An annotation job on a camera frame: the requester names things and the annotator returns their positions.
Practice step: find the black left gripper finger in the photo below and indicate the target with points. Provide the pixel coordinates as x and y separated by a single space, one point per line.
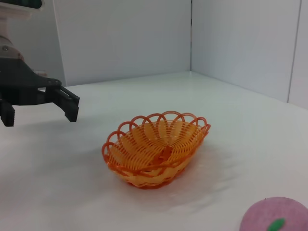
7 115
68 106

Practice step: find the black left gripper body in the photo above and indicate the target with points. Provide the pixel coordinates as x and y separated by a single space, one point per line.
21 84

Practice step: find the orange plastic woven basket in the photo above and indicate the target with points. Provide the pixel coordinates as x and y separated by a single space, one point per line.
154 144

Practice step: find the pink peach with green leaf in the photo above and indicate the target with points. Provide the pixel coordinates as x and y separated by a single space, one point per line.
276 211

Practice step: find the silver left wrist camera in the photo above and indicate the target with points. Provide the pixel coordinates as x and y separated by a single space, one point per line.
21 3

